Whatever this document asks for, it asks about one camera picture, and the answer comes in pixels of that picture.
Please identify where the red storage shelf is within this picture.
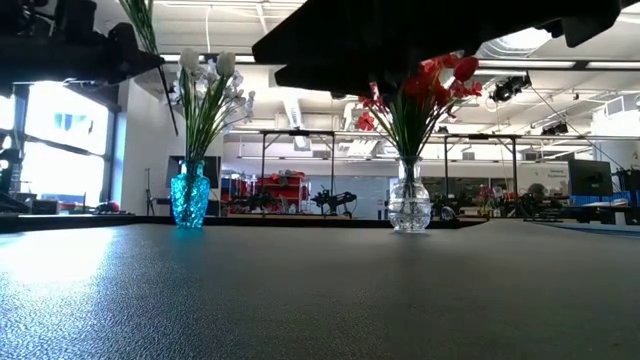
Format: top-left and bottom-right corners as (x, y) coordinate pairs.
(257, 170), (307, 214)

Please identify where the black background station frame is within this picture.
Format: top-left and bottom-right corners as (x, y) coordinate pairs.
(442, 132), (521, 194)
(258, 128), (337, 197)

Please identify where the white artificial tulip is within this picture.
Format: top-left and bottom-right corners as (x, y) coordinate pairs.
(199, 50), (237, 161)

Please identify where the red artificial tulip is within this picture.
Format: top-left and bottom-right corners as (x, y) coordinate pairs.
(453, 55), (480, 84)

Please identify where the blue glass vase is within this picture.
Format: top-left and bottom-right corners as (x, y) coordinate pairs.
(169, 159), (212, 230)

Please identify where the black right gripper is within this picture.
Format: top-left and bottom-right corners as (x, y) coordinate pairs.
(479, 0), (624, 49)

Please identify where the black computer monitor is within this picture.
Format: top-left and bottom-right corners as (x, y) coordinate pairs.
(567, 158), (614, 197)
(167, 154), (222, 190)

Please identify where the black tripod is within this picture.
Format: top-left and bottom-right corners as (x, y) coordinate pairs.
(143, 167), (154, 216)

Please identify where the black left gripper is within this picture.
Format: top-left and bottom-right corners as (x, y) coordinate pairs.
(0, 22), (165, 87)

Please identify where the large bright window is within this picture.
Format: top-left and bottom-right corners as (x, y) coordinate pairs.
(0, 82), (117, 202)

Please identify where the clear glass vase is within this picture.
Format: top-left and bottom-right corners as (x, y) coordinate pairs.
(387, 155), (432, 234)

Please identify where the black ceiling spotlight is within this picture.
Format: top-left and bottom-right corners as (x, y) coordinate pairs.
(489, 74), (532, 104)

